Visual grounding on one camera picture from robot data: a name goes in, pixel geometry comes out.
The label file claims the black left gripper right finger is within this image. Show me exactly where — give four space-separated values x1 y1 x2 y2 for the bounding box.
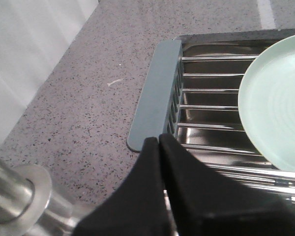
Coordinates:
159 134 295 236

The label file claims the stainless steel faucet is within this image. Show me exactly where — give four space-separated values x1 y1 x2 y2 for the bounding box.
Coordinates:
0 159 94 236

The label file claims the teal wire dish rack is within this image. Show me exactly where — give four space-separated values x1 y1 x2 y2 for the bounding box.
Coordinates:
127 39 295 205

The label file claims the pale green round plate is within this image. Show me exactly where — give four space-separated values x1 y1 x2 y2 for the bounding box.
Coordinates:
238 35 295 172

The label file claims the stainless steel sink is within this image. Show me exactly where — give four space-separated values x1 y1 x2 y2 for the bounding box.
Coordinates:
175 30 295 206

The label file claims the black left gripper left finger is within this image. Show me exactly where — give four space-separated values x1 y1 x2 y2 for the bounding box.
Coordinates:
73 137 178 236

